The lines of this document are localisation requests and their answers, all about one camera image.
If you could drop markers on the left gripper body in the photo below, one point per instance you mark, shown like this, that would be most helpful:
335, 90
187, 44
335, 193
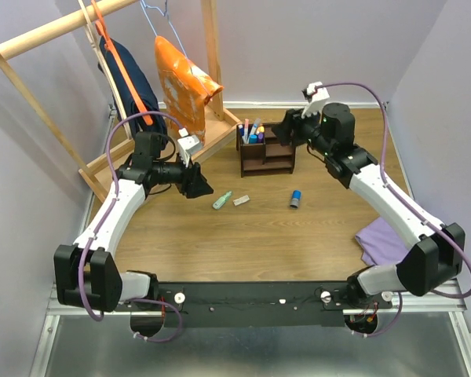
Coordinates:
186, 181

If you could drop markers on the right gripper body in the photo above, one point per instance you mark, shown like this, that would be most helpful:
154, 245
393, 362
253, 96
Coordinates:
304, 129

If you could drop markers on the green correction tape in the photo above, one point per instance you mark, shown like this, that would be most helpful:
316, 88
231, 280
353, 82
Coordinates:
222, 200

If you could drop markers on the white pink marker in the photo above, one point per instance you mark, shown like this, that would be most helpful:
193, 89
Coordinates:
246, 128

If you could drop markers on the white dark-blue marker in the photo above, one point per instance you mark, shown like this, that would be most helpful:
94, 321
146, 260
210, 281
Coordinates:
241, 133

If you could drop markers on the blue grey glue stick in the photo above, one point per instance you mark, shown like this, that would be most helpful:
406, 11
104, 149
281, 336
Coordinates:
295, 199

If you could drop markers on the white blue marker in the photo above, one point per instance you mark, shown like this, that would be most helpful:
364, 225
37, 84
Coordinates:
253, 131

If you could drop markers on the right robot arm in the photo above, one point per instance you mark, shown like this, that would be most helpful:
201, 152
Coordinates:
432, 258

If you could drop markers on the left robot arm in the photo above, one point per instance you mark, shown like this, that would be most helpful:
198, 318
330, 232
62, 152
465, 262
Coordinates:
85, 271

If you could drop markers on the brown wooden desk organizer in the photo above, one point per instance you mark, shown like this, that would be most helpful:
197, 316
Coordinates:
268, 157

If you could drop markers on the white eraser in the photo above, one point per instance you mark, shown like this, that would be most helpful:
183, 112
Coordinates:
241, 200

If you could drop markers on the wooden clothes rack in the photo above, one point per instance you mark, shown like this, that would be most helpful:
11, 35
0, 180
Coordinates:
220, 122

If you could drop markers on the orange patterned garment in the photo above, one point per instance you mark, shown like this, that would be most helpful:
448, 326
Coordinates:
187, 89

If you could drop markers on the navy blue garment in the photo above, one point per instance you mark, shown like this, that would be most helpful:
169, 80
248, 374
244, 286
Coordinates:
140, 84

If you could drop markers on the purple cloth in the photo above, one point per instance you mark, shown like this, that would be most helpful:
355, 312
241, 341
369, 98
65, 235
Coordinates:
380, 244

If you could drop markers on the orange hanger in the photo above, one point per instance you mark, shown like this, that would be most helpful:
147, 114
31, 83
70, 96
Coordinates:
110, 46

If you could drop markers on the beige hanger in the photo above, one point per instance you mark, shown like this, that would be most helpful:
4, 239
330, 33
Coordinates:
102, 59

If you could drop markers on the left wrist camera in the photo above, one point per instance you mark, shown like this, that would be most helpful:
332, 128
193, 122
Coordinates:
188, 145

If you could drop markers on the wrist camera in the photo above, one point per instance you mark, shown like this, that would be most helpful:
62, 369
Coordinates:
316, 95
188, 145

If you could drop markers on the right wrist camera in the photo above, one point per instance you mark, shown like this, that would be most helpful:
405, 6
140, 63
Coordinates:
316, 95

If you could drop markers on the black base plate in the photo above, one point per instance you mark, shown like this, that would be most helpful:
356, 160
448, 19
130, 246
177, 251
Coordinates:
260, 304

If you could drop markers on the blue wire hanger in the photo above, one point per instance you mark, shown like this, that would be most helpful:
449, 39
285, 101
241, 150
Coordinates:
161, 13

